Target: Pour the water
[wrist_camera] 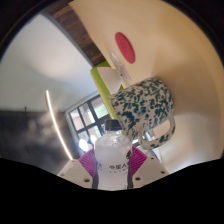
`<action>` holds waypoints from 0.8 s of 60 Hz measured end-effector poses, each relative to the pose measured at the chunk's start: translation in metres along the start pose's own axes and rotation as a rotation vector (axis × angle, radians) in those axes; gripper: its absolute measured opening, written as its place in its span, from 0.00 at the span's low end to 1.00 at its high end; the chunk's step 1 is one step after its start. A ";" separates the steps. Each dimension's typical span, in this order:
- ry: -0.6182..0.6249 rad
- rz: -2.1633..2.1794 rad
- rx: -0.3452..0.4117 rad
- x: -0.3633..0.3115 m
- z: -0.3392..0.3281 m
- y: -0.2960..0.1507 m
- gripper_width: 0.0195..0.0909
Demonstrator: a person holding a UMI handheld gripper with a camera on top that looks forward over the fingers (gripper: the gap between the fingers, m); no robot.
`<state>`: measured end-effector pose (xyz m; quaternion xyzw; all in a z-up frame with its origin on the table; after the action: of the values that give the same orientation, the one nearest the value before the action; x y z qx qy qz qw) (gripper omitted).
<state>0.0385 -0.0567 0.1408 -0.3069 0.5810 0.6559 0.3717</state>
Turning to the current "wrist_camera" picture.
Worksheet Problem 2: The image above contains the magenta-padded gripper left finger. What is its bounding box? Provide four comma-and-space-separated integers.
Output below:
57, 148, 99, 189

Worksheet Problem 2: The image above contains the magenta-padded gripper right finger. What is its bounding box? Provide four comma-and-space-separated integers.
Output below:
126, 145, 170, 189

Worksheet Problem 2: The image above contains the clear plastic drink bottle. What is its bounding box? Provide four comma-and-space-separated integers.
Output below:
94, 119, 133, 191

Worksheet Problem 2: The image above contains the group of pendant lamps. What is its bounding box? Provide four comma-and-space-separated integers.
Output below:
77, 133, 101, 153

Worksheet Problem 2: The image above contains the long curved ceiling light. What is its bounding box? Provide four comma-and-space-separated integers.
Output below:
44, 89, 74, 161

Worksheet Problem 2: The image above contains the green speckled white mug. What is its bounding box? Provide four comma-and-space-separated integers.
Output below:
108, 77, 177, 150

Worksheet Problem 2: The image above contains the white ceramic bowl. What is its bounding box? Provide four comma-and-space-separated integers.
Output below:
97, 66, 125, 95

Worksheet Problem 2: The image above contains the white paper napkin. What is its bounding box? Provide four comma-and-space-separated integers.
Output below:
110, 52, 133, 84

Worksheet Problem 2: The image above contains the flat round red coaster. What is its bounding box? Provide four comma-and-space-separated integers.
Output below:
114, 31, 136, 65

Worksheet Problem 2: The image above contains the large dark-framed window wall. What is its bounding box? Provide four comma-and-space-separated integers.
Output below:
68, 94, 116, 158

